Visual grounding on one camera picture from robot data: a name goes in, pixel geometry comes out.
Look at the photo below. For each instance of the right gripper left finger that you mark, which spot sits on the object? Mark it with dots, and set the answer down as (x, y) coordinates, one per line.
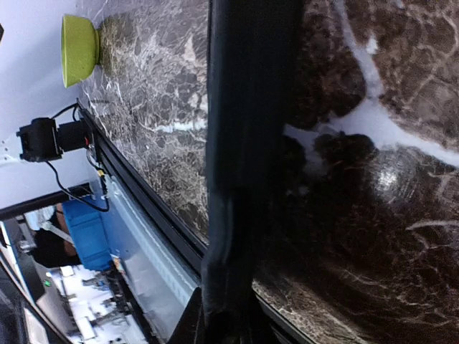
(190, 328)

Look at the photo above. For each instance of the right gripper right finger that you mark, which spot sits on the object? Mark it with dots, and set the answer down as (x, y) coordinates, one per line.
(260, 331)

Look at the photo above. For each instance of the phone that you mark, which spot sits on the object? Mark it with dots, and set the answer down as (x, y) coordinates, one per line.
(250, 70)

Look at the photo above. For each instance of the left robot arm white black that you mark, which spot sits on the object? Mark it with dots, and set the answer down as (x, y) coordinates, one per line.
(47, 139)

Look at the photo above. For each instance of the blue plastic bin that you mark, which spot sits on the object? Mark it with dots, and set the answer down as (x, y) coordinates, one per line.
(86, 228)

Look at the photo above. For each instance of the person in background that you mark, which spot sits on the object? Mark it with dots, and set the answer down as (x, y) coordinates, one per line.
(52, 250)

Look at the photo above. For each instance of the green bowl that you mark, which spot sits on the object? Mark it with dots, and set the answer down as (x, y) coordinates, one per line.
(80, 49)

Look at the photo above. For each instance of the white cable duct strip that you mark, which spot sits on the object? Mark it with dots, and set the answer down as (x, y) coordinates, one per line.
(170, 267)

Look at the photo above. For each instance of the black front rail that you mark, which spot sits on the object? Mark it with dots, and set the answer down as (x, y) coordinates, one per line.
(183, 240)

